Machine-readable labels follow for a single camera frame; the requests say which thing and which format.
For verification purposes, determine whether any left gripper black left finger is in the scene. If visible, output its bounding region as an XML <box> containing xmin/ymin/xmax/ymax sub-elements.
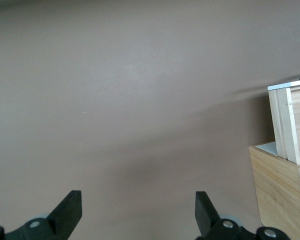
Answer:
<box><xmin>0</xmin><ymin>189</ymin><xmax>83</xmax><ymax>240</ymax></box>

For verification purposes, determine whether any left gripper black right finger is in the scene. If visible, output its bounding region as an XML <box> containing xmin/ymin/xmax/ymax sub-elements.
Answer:
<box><xmin>194</xmin><ymin>190</ymin><xmax>290</xmax><ymax>240</ymax></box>

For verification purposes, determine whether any light wooden drawer cabinet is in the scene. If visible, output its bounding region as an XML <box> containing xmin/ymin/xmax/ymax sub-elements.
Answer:
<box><xmin>248</xmin><ymin>141</ymin><xmax>300</xmax><ymax>240</ymax></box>

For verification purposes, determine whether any brown table cover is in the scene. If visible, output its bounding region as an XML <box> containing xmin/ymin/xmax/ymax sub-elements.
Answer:
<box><xmin>0</xmin><ymin>0</ymin><xmax>300</xmax><ymax>240</ymax></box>

